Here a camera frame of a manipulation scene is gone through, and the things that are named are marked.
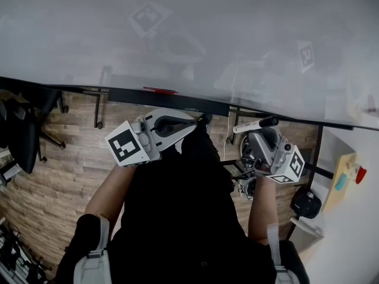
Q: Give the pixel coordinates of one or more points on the wooden box with red button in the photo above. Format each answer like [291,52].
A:
[340,182]

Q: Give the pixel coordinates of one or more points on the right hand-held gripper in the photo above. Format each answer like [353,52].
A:
[278,158]

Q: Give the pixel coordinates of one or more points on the black office chair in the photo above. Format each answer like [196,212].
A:
[23,129]

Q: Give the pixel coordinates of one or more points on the white whiteboard marker black cap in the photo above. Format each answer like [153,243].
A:
[245,126]

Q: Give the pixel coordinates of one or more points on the person's black clothing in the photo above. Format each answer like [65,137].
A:
[177,211]

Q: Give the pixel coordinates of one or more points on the black bag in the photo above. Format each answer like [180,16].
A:
[306,204]

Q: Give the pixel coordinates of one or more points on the grey box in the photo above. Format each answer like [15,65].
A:
[308,234]

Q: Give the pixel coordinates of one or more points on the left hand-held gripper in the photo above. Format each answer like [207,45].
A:
[127,146]

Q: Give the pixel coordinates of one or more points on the black whiteboard tray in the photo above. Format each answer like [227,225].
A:
[165,100]

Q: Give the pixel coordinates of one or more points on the black whiteboard stand leg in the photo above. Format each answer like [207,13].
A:
[97,108]

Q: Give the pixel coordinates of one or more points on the black table frame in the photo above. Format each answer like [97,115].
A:
[318,161]

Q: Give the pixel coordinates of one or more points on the large glossy whiteboard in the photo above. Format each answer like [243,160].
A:
[189,34]

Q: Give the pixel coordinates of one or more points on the person's right forearm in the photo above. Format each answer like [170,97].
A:
[263,209]

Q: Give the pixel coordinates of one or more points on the red whiteboard eraser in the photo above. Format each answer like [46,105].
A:
[160,90]

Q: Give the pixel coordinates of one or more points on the black equipment clutter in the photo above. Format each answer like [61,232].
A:
[20,259]

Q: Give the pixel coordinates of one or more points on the person's left forearm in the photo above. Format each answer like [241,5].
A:
[109,194]

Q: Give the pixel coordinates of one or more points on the black flat device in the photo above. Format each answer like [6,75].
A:
[234,169]

